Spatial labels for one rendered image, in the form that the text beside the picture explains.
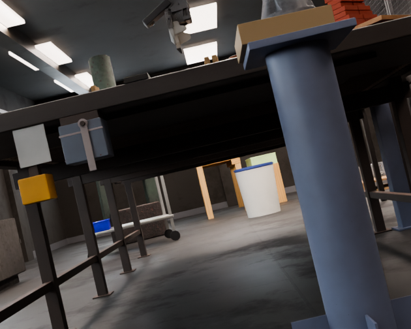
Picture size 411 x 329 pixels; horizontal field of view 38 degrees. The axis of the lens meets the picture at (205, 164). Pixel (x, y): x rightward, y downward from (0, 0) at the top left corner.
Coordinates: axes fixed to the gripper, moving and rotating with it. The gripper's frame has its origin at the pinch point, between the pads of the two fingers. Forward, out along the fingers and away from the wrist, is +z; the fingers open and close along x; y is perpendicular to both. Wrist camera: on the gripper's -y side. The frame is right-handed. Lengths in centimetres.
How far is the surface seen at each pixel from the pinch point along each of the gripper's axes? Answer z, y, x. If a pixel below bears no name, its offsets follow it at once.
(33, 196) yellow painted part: 38, -51, -25
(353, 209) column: 62, 39, -50
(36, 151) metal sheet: 25, -48, -22
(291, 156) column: 45, 27, -46
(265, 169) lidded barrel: 46, 24, 566
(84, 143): 26.3, -31.7, -24.7
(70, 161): 31, -37, -24
